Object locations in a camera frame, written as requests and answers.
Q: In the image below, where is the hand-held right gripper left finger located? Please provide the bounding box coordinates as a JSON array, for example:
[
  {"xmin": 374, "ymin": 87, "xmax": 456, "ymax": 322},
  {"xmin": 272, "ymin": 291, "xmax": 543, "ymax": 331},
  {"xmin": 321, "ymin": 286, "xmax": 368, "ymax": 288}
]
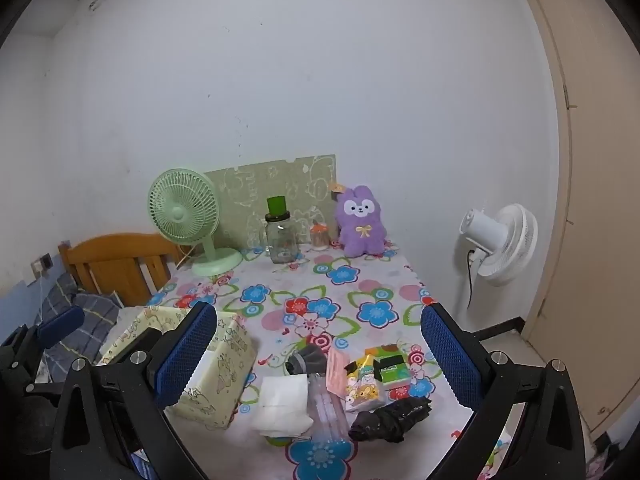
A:
[{"xmin": 49, "ymin": 301, "xmax": 219, "ymax": 480}]

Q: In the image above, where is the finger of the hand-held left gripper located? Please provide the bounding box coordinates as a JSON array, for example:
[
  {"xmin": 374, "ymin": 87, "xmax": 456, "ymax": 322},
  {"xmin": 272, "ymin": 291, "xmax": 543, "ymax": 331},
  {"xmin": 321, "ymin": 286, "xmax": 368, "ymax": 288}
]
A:
[{"xmin": 0, "ymin": 305, "xmax": 86, "ymax": 361}]

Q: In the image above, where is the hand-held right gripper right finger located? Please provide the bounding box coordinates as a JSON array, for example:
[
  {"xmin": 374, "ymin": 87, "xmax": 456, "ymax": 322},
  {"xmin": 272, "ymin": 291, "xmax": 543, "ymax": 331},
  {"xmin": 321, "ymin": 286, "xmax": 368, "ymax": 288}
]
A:
[{"xmin": 419, "ymin": 302, "xmax": 587, "ymax": 480}]

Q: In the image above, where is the white standing fan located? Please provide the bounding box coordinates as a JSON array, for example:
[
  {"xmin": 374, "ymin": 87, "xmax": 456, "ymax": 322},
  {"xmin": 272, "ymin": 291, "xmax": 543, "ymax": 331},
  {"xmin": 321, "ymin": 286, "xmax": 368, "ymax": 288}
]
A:
[{"xmin": 459, "ymin": 203, "xmax": 539, "ymax": 287}]

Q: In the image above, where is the grey drawstring pouch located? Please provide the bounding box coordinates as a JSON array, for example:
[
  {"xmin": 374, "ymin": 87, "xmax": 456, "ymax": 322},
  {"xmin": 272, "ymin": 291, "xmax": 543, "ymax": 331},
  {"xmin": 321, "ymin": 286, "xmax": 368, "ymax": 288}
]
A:
[{"xmin": 285, "ymin": 344, "xmax": 331, "ymax": 376}]

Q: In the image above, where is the cartoon print tissue pack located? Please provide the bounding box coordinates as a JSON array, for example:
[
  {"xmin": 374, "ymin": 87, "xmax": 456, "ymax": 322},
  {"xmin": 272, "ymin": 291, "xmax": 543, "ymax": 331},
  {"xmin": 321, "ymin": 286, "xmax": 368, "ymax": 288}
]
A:
[{"xmin": 342, "ymin": 354, "xmax": 388, "ymax": 413}]

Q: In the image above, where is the pink packet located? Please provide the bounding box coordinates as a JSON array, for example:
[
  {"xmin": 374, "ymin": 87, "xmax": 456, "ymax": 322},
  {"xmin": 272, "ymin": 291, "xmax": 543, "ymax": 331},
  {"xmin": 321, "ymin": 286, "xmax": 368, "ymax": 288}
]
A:
[{"xmin": 325, "ymin": 349, "xmax": 351, "ymax": 401}]

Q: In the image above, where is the grey plaid blanket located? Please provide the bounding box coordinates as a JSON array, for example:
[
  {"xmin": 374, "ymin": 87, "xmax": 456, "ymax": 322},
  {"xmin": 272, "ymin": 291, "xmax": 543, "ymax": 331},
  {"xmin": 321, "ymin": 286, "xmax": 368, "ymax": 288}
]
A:
[{"xmin": 35, "ymin": 272, "xmax": 123, "ymax": 376}]

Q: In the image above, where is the glass jar with green lid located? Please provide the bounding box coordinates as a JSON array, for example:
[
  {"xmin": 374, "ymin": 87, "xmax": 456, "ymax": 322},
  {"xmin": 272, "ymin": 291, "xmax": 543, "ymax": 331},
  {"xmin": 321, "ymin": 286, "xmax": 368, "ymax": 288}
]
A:
[{"xmin": 264, "ymin": 196, "xmax": 298, "ymax": 264}]

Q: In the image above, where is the green cartoon print board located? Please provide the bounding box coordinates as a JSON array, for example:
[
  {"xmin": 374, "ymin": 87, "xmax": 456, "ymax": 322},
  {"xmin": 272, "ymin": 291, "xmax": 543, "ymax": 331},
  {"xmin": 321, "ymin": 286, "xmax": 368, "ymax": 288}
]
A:
[{"xmin": 204, "ymin": 154, "xmax": 337, "ymax": 251}]

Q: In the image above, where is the floral tablecloth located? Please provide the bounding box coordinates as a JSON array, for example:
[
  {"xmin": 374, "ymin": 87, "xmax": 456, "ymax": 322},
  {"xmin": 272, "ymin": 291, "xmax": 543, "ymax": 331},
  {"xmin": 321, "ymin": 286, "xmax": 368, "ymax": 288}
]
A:
[{"xmin": 95, "ymin": 245, "xmax": 511, "ymax": 480}]

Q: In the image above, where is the black plastic bag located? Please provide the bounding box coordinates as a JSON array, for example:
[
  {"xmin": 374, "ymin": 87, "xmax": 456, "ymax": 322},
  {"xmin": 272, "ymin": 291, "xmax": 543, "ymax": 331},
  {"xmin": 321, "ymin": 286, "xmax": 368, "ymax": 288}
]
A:
[{"xmin": 348, "ymin": 396, "xmax": 432, "ymax": 444}]

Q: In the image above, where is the yellow cartoon gift bag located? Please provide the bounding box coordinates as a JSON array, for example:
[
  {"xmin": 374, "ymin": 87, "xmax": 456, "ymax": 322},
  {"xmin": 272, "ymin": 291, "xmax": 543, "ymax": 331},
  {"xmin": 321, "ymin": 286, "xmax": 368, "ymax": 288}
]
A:
[{"xmin": 95, "ymin": 306, "xmax": 258, "ymax": 430}]

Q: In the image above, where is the beige door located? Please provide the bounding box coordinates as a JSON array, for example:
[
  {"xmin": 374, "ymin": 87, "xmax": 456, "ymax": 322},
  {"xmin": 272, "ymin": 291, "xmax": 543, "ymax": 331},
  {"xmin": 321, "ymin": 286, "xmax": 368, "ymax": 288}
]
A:
[{"xmin": 510, "ymin": 0, "xmax": 640, "ymax": 436}]

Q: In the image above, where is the purple plush toy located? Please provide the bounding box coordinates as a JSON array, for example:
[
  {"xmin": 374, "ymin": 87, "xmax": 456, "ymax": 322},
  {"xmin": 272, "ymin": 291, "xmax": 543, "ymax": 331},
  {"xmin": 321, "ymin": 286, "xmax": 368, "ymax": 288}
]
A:
[{"xmin": 330, "ymin": 183, "xmax": 391, "ymax": 258}]

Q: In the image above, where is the green tissue pack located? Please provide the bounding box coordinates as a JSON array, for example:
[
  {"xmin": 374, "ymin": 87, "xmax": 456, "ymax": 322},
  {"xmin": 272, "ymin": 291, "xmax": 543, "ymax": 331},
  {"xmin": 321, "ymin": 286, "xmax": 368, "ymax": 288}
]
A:
[{"xmin": 364, "ymin": 344, "xmax": 413, "ymax": 392}]

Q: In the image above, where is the clear plastic packet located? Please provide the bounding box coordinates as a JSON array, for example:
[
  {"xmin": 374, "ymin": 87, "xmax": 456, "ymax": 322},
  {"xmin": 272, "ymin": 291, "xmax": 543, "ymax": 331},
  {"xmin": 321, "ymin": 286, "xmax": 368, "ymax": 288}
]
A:
[{"xmin": 307, "ymin": 374, "xmax": 351, "ymax": 442}]

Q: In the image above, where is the green desk fan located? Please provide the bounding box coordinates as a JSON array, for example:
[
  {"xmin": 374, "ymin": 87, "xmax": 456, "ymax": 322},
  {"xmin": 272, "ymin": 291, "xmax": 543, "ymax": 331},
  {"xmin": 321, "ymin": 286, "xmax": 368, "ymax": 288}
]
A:
[{"xmin": 147, "ymin": 167, "xmax": 244, "ymax": 277}]

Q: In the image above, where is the white tissue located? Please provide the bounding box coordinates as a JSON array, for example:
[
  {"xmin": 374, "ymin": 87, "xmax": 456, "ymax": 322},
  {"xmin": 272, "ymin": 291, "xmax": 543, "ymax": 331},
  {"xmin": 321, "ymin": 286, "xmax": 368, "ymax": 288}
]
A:
[{"xmin": 250, "ymin": 374, "xmax": 315, "ymax": 438}]

